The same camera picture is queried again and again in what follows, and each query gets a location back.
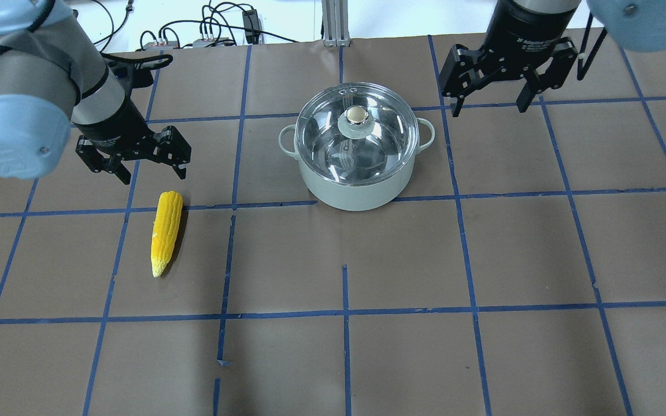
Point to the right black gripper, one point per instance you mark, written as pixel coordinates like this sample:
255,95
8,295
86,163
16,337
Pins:
522,29

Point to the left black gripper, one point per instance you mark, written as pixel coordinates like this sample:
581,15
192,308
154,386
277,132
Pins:
114,128

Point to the yellow corn cob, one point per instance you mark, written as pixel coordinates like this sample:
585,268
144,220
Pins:
165,231

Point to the glass pot lid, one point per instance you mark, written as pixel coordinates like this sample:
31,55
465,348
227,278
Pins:
357,134

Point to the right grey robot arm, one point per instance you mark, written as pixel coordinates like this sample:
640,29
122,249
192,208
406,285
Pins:
634,25

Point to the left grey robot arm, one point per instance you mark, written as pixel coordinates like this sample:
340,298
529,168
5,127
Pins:
53,79

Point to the pale green steel pot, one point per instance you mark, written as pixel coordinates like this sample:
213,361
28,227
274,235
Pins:
356,198

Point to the black power adapter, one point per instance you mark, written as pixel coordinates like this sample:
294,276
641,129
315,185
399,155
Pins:
252,26

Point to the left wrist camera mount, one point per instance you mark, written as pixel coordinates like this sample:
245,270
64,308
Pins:
136,72

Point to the aluminium frame post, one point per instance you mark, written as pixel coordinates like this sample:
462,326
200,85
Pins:
335,22

